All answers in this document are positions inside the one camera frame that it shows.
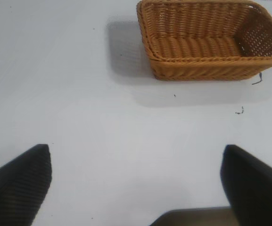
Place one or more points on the brown woven wicker basket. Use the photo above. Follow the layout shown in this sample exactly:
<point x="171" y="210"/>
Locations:
<point x="192" y="44"/>

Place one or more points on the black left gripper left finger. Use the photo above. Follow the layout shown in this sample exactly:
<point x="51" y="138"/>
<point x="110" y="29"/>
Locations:
<point x="15" y="188"/>

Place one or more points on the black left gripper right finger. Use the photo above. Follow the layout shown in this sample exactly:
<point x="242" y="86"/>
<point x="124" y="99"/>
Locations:
<point x="256" y="188"/>

